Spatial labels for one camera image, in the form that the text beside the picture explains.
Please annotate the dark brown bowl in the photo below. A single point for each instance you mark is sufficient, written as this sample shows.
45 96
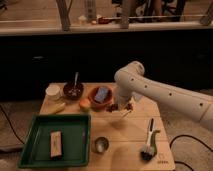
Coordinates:
67 90

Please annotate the dark grape bunch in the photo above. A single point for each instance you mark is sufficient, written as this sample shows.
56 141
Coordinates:
112 107

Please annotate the small metal cup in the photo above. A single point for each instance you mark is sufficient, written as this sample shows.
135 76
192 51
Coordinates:
101 145

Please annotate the blue triangular cloth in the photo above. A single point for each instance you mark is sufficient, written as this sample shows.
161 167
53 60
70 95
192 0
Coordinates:
137 97

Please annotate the green plastic tray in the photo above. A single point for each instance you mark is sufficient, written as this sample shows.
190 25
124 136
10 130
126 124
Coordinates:
75 129

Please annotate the blue sponge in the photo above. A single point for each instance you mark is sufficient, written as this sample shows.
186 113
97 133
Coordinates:
101 94

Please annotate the wooden block in tray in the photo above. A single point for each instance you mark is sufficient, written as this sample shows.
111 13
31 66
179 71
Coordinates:
55 144

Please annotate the metal spoon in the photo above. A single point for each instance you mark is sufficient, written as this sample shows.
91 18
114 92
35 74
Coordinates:
75 81

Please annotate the terracotta bowl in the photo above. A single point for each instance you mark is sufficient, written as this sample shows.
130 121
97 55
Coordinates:
96 104

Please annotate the orange fruit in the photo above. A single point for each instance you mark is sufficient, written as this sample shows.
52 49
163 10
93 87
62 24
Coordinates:
85 104

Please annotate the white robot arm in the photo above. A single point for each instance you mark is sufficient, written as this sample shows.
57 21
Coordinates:
130 82

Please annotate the white cup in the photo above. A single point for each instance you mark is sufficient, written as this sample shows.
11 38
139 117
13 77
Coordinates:
53 92

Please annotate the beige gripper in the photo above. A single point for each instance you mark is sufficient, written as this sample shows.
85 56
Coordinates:
125 109

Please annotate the yellow banana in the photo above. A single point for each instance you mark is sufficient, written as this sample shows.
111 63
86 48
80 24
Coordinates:
57 108

